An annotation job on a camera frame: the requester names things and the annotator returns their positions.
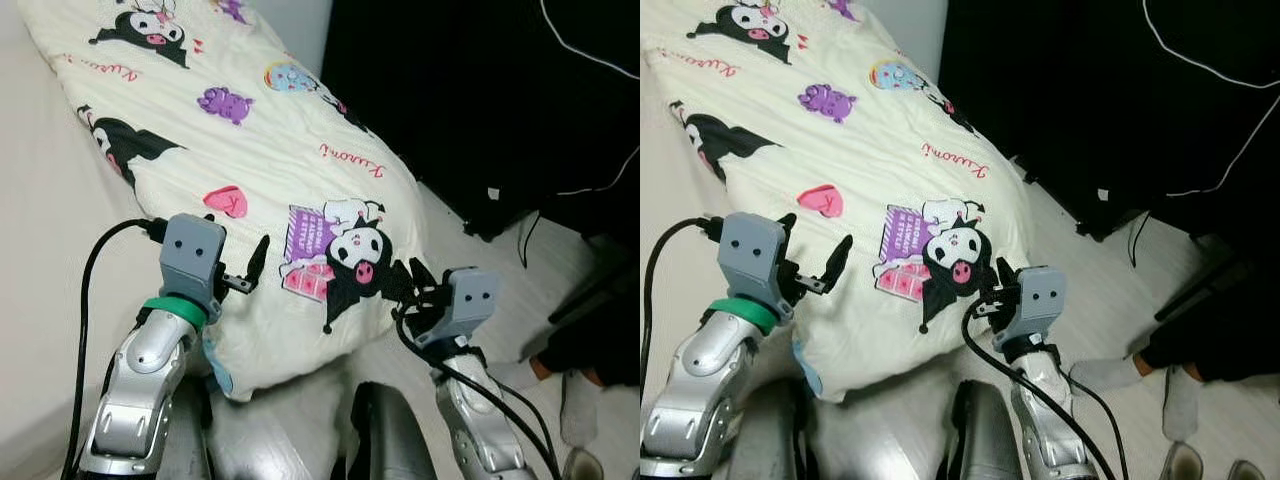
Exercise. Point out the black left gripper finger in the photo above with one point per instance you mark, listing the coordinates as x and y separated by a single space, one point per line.
838 262
787 225
258 262

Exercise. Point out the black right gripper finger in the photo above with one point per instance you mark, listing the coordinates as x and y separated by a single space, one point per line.
423 273
994 277
403 280
1010 272

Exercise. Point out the cream cartoon print blanket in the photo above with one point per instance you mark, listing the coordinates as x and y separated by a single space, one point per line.
860 130
250 130

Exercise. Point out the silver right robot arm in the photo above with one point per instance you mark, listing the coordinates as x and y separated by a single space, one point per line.
475 410
1050 410

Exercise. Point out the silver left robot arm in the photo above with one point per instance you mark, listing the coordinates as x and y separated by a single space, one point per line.
705 380
140 380

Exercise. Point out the robot right leg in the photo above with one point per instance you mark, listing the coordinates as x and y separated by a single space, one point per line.
390 440
985 440

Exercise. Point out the white sheeted mattress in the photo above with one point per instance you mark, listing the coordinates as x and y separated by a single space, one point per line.
50 200
670 150

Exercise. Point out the person in orange shirt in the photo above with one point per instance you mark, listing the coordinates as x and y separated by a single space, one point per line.
1220 345
595 350

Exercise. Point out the black wardrobe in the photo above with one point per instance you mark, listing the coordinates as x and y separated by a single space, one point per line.
450 100
1060 100

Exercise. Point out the grey slipper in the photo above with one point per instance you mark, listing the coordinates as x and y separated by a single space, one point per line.
1183 463
1245 470
582 467

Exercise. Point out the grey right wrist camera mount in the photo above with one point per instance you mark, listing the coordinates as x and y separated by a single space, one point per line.
1035 300
465 300

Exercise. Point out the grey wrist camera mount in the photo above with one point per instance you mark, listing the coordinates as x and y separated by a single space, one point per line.
465 300
1035 300
752 258
190 255

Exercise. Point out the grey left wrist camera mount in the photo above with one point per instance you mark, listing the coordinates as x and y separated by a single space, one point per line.
190 255
752 258

